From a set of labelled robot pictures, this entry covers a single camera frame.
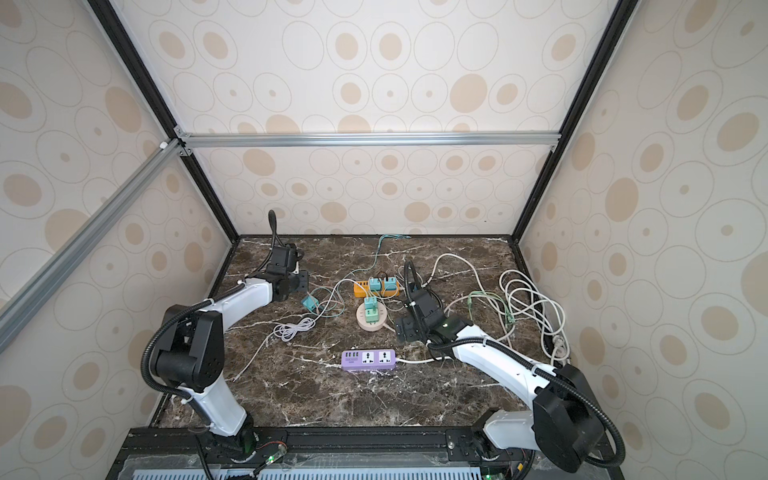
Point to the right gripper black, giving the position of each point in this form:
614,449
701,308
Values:
405,323

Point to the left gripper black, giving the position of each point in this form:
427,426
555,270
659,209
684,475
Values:
304,283

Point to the round pink power strip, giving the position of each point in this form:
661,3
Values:
370,322

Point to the orange power strip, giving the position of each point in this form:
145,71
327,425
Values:
361,290

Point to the purple power strip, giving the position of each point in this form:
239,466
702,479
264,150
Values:
368,360

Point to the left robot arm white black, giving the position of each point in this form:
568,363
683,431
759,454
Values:
185,357

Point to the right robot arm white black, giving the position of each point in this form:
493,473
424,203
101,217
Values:
564,421

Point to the back aluminium rail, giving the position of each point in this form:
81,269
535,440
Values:
387,139

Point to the aluminium rail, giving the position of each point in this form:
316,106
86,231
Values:
387,139
25,305

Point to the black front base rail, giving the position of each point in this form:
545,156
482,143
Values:
327,453

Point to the left aluminium rail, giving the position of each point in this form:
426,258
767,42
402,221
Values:
25,305

